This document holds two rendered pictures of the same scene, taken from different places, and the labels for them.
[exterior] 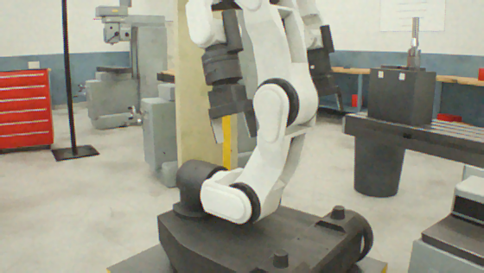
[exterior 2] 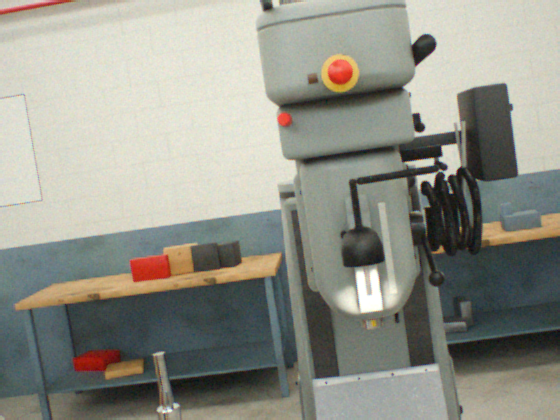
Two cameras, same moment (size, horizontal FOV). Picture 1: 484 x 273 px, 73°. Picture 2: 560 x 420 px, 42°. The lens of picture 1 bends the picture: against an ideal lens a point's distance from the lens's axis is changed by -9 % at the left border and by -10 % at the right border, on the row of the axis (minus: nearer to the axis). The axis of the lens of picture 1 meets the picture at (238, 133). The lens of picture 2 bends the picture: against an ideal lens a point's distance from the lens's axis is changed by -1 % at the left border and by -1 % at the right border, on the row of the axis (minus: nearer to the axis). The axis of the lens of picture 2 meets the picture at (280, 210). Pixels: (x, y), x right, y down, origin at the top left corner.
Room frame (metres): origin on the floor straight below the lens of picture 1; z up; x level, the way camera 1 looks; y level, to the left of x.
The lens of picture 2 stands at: (0.12, 0.34, 1.65)
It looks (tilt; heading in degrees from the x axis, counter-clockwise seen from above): 5 degrees down; 309
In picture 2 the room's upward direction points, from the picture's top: 9 degrees counter-clockwise
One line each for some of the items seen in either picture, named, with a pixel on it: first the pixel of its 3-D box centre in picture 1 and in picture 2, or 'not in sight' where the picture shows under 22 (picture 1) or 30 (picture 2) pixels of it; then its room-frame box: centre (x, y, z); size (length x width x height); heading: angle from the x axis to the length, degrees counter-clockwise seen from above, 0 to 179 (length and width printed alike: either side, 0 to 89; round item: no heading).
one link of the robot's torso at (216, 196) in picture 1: (241, 194); not in sight; (1.14, -0.01, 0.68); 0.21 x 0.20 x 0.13; 50
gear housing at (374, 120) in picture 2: not in sight; (344, 125); (0.93, -0.92, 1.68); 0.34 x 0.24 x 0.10; 124
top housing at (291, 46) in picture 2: not in sight; (334, 59); (0.92, -0.89, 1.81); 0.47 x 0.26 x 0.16; 124
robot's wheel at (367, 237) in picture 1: (346, 236); not in sight; (1.16, -0.39, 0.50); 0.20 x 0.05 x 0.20; 50
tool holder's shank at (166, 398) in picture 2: (415, 33); (163, 380); (1.25, -0.62, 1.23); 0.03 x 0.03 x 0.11
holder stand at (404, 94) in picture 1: (400, 92); not in sight; (1.30, -0.60, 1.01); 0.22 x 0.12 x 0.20; 26
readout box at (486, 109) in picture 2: not in sight; (488, 132); (0.80, -1.32, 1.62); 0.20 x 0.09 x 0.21; 124
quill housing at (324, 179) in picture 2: not in sight; (359, 231); (0.91, -0.89, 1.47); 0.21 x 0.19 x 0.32; 34
